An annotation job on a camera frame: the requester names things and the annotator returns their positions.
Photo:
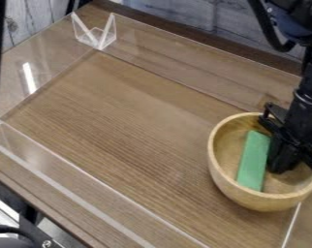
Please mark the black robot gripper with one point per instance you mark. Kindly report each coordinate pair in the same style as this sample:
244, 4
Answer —
289, 126

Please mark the green rectangular block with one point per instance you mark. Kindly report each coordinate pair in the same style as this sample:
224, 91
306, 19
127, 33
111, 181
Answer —
252, 161

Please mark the light wooden bowl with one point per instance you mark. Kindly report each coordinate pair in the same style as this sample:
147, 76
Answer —
283, 190

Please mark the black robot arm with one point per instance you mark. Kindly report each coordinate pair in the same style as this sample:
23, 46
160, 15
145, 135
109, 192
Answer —
285, 22

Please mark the clear acrylic enclosure wall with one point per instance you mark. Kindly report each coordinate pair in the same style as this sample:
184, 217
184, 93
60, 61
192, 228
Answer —
104, 133

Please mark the clear acrylic corner bracket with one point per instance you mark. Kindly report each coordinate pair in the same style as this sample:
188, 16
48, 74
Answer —
96, 38

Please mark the black metal table bracket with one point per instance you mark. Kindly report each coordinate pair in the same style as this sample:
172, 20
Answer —
42, 239

